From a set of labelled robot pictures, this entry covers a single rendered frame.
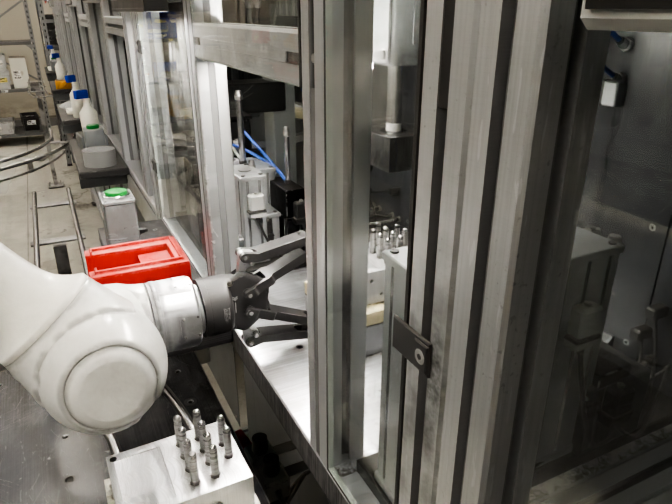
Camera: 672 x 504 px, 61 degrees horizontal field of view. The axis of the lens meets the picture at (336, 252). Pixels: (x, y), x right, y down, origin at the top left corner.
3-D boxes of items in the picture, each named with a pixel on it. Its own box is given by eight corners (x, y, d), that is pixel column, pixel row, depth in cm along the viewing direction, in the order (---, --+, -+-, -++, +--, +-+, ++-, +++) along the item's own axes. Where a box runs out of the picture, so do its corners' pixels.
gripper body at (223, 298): (207, 352, 70) (278, 335, 74) (201, 290, 67) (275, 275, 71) (193, 324, 77) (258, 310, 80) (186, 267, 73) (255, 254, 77)
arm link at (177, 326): (153, 301, 64) (205, 290, 66) (139, 271, 71) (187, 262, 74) (162, 369, 68) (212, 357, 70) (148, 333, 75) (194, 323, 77)
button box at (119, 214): (106, 247, 115) (96, 190, 110) (146, 240, 118) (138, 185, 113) (110, 261, 108) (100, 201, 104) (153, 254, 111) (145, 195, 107)
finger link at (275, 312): (249, 307, 73) (245, 317, 73) (321, 321, 79) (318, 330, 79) (240, 294, 76) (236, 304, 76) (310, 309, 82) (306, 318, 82)
